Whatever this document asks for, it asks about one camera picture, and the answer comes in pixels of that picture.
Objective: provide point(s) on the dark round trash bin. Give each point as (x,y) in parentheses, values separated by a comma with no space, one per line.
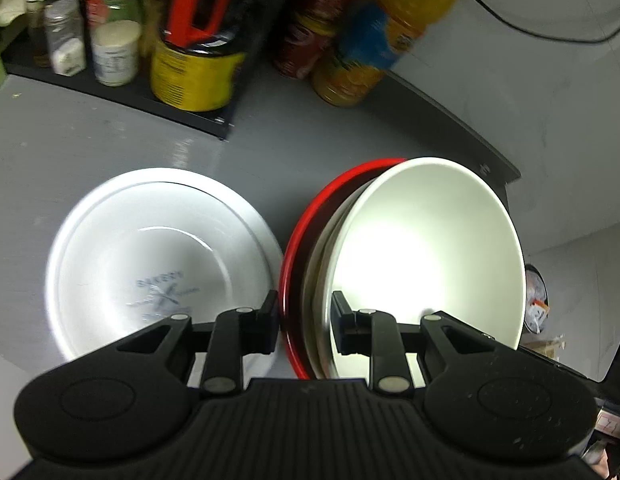
(537,305)

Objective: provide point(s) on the white bowl with grey print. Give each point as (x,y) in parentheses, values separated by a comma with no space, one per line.
(140,260)

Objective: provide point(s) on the black tray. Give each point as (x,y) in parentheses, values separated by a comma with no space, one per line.
(190,115)

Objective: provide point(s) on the jar with cream lid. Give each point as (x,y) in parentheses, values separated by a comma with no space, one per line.
(116,52)

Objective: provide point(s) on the yellow juice bottle blue label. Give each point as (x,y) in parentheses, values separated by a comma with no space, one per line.
(375,40)

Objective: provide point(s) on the cream bowl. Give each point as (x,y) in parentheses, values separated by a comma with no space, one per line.
(430,240)

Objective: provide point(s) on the white plate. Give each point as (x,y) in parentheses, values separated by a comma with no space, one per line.
(160,175)

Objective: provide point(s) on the cream plate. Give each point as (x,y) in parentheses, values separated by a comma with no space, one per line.
(315,285)

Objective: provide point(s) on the yellow can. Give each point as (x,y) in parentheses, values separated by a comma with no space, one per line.
(197,77)

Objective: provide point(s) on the bundle of wooden sticks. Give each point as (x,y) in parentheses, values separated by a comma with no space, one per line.
(545,345)

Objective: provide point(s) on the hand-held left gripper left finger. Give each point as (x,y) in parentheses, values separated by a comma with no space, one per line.
(271,322)

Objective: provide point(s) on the red bowl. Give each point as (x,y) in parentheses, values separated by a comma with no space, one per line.
(290,270)

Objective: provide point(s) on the clear spice jar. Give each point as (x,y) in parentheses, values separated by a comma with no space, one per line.
(65,35)

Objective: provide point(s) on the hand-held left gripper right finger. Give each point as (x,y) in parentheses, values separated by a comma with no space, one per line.
(340,332)

